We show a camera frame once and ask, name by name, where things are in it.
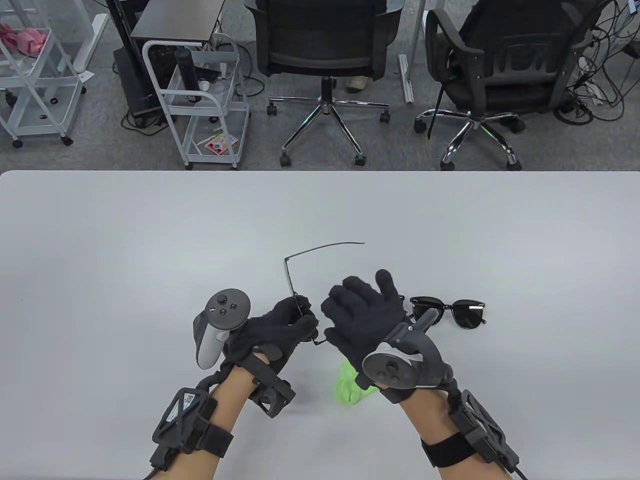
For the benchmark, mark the person's right hand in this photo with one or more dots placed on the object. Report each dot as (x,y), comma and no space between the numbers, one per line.
(365,315)

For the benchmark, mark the person's left hand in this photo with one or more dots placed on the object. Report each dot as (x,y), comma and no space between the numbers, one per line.
(270,330)

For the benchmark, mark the black aviator sunglasses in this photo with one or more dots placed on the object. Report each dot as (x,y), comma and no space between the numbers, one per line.
(289,275)

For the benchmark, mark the green microfibre cloth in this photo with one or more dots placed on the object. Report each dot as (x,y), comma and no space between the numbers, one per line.
(350,385)

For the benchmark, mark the black square sunglasses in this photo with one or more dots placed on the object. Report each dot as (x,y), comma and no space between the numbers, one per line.
(470,312)

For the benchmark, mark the person's left forearm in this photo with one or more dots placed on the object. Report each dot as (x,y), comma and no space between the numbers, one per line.
(220,420)

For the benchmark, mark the black caged tracker white label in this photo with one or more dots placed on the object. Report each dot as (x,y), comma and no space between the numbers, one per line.
(180,415)

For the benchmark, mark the red white packet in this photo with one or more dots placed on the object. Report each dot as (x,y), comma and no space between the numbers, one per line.
(220,145)

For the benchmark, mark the white desk leg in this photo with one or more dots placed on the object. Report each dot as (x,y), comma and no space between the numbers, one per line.
(406,80)
(90,45)

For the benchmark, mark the black mesh office chair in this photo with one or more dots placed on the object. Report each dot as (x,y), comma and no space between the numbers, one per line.
(320,50)
(500,95)

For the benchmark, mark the small black device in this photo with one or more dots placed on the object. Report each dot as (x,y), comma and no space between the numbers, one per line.
(210,74)

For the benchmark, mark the black cylindrical bottle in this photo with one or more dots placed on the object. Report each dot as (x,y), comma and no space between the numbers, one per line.
(187,70)

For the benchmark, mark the black computer tower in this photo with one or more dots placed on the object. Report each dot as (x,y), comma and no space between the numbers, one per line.
(135,85)

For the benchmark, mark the white paper tag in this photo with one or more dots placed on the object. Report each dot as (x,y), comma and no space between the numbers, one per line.
(86,76)

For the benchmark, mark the white power strip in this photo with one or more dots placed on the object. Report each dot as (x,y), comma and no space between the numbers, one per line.
(592,92)

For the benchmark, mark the dark brown side table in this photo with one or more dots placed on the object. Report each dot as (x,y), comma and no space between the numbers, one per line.
(175,20)

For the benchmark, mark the white metal shelf cart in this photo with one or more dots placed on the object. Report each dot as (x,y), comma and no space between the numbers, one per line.
(30,107)

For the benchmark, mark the pink cloth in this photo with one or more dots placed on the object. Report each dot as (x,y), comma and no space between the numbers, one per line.
(27,40)

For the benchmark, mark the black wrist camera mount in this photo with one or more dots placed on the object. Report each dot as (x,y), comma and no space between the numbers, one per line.
(272,395)
(397,395)

